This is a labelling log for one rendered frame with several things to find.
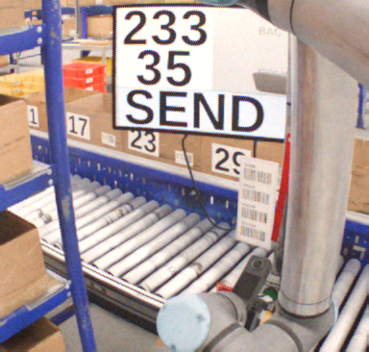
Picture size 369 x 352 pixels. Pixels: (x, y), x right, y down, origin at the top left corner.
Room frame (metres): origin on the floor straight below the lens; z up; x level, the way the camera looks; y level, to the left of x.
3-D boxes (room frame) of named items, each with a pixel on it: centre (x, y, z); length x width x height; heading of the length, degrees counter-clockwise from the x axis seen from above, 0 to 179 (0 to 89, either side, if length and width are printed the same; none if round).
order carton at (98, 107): (2.11, 0.33, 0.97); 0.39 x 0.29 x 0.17; 55
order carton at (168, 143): (1.88, 0.01, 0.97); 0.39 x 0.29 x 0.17; 55
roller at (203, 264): (1.27, -0.07, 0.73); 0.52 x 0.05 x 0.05; 145
